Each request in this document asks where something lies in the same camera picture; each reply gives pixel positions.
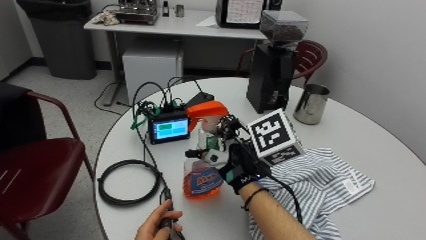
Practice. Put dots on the orange spray bottle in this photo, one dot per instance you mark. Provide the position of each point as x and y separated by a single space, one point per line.
201 181

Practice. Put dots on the white marker cube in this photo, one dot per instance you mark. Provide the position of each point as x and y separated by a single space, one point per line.
272 133

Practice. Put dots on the black power adapter box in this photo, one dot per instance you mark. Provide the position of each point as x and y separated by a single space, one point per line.
200 99

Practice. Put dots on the small black screen device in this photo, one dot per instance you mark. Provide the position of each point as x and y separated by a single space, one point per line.
169 129

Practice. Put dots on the black coffee grinder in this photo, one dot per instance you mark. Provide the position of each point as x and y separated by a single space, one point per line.
271 73

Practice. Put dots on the steel milk pitcher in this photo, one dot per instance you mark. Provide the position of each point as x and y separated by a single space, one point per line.
311 105

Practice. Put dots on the black wrist band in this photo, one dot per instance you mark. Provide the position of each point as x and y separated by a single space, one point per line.
255 195

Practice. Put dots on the white cabinet box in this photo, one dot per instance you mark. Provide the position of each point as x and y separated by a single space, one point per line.
151 71

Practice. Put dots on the striped grey white cloth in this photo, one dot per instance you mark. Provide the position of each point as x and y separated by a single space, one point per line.
320 186

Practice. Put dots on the dark red round-back chair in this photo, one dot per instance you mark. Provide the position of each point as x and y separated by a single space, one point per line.
313 58

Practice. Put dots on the dark red armchair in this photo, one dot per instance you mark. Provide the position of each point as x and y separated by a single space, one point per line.
40 173

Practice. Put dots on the white paper sheet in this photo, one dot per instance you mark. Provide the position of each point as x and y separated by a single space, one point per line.
208 22

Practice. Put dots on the white rectangular side table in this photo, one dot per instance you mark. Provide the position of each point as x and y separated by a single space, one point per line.
177 28

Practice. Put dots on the black appliance with paper sheet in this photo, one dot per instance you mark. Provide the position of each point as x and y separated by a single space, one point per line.
240 13

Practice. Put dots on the small metal cup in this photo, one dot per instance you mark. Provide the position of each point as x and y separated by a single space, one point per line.
179 11

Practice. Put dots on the small black bottle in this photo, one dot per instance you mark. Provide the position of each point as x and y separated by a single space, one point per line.
165 9

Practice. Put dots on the steel espresso machine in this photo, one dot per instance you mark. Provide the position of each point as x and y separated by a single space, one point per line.
138 11

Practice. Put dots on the crumpled beige rag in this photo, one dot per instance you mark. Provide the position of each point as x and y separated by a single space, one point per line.
106 18

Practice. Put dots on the grey trash bin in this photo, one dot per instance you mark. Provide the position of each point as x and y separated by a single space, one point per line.
67 40

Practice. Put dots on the small white glove camera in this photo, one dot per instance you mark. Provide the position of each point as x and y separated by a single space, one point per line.
213 156

